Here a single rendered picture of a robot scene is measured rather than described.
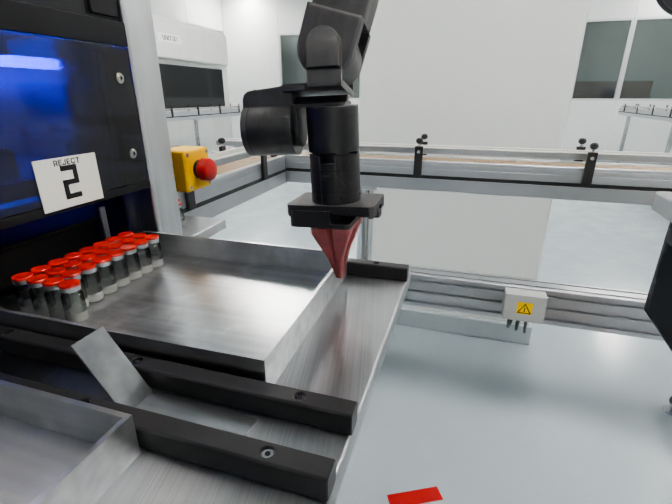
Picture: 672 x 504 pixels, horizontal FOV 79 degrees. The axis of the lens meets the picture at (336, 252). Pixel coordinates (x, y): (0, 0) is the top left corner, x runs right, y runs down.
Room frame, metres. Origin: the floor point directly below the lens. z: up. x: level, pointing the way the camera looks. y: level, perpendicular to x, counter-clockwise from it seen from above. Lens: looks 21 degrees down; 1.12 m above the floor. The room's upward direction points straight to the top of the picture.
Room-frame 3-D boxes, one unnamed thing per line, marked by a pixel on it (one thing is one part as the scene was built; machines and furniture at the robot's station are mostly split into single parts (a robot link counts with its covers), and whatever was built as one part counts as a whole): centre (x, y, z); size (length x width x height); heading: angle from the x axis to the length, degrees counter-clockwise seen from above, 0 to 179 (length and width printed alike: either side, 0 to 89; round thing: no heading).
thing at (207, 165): (0.73, 0.23, 1.00); 0.04 x 0.04 x 0.04; 73
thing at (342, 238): (0.48, 0.01, 0.95); 0.07 x 0.07 x 0.09; 73
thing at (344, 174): (0.47, 0.00, 1.02); 0.10 x 0.07 x 0.07; 73
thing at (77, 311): (0.41, 0.29, 0.91); 0.02 x 0.02 x 0.05
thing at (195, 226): (0.77, 0.31, 0.87); 0.14 x 0.13 x 0.02; 73
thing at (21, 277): (0.50, 0.33, 0.91); 0.18 x 0.02 x 0.05; 163
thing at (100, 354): (0.26, 0.13, 0.91); 0.14 x 0.03 x 0.06; 72
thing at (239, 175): (1.06, 0.33, 0.92); 0.69 x 0.16 x 0.16; 163
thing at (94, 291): (0.49, 0.29, 0.91); 0.18 x 0.02 x 0.05; 163
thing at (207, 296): (0.46, 0.18, 0.90); 0.34 x 0.26 x 0.04; 73
